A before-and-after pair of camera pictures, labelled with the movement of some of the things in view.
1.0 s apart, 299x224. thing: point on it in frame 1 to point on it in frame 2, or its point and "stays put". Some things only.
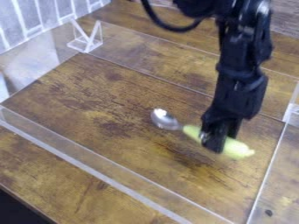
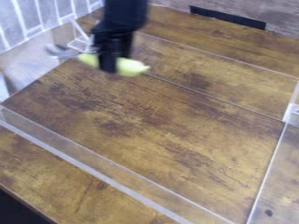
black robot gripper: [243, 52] to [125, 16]
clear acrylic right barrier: [275, 203] stays put
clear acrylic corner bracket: [85, 42] stays put
